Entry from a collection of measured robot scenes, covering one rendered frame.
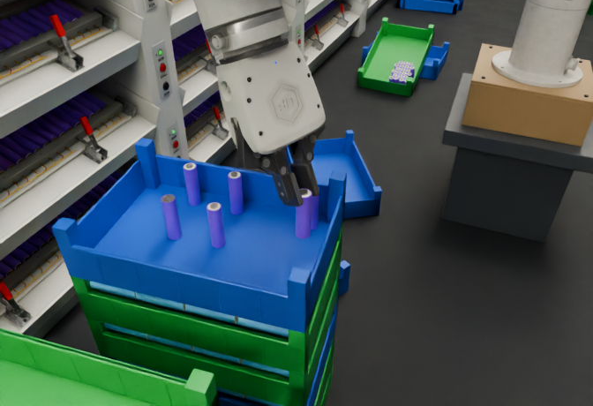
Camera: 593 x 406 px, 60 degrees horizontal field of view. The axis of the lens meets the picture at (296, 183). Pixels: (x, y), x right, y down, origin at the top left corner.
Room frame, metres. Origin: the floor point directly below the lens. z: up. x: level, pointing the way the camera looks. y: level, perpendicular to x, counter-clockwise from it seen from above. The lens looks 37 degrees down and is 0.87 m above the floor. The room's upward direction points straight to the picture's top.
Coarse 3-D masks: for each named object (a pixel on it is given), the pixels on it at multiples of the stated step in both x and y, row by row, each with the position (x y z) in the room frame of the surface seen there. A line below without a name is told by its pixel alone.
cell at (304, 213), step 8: (304, 192) 0.45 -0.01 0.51; (304, 200) 0.45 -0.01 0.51; (296, 208) 0.45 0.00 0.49; (304, 208) 0.45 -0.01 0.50; (296, 216) 0.45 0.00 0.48; (304, 216) 0.45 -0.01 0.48; (296, 224) 0.45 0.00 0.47; (304, 224) 0.45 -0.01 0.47; (296, 232) 0.45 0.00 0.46; (304, 232) 0.45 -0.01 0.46
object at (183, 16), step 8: (184, 0) 1.19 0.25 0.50; (192, 0) 1.20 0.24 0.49; (168, 8) 1.07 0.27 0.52; (176, 8) 1.14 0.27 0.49; (184, 8) 1.15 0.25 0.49; (192, 8) 1.17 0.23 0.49; (168, 16) 1.07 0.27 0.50; (176, 16) 1.11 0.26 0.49; (184, 16) 1.12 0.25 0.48; (192, 16) 1.15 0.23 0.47; (176, 24) 1.09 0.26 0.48; (184, 24) 1.13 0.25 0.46; (192, 24) 1.16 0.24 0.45; (176, 32) 1.10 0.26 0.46; (184, 32) 1.13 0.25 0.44
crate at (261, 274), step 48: (144, 144) 0.61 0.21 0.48; (144, 192) 0.59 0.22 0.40; (336, 192) 0.52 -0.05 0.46; (96, 240) 0.49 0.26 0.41; (144, 240) 0.49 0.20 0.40; (192, 240) 0.49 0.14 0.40; (240, 240) 0.49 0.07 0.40; (288, 240) 0.49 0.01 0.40; (144, 288) 0.40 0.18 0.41; (192, 288) 0.39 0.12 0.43; (240, 288) 0.37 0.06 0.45; (288, 288) 0.36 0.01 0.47
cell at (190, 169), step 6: (186, 168) 0.57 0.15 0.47; (192, 168) 0.57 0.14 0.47; (186, 174) 0.56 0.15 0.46; (192, 174) 0.56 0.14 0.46; (186, 180) 0.57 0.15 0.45; (192, 180) 0.56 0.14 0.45; (198, 180) 0.57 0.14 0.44; (186, 186) 0.57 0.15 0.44; (192, 186) 0.56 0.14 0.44; (198, 186) 0.57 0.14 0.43; (192, 192) 0.56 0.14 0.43; (198, 192) 0.57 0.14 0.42; (192, 198) 0.56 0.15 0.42; (198, 198) 0.57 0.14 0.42; (192, 204) 0.56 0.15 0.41; (198, 204) 0.57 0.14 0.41
